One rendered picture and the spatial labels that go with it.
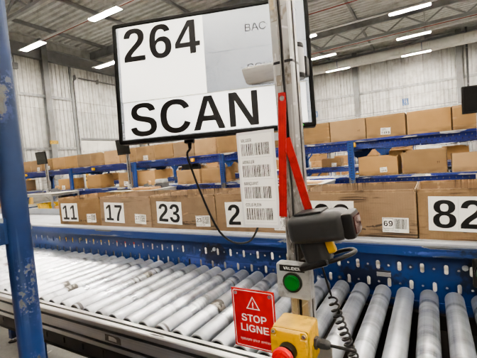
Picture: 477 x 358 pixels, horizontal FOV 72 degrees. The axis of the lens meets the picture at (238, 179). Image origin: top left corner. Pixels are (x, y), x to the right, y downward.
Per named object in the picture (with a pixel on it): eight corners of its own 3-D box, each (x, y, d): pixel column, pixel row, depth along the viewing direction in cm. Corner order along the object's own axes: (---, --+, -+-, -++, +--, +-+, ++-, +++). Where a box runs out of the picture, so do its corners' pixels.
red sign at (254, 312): (235, 344, 72) (231, 287, 72) (237, 342, 73) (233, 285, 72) (306, 361, 64) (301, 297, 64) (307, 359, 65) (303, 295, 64)
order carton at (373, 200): (302, 236, 127) (299, 192, 126) (323, 221, 153) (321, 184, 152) (419, 241, 107) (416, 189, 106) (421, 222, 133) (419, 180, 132)
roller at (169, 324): (157, 325, 90) (165, 344, 89) (248, 266, 135) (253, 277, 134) (146, 329, 92) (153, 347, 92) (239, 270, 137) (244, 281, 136)
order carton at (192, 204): (152, 229, 167) (149, 195, 166) (189, 218, 192) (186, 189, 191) (216, 232, 147) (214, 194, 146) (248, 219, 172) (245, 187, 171)
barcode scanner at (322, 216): (363, 272, 52) (350, 207, 53) (294, 275, 59) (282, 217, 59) (370, 260, 58) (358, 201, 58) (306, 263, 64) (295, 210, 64)
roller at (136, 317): (121, 338, 98) (115, 322, 99) (218, 278, 143) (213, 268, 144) (131, 333, 96) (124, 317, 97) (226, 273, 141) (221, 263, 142)
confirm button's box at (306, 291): (276, 297, 64) (274, 263, 64) (282, 291, 67) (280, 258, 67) (310, 302, 61) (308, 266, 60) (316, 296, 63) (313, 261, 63)
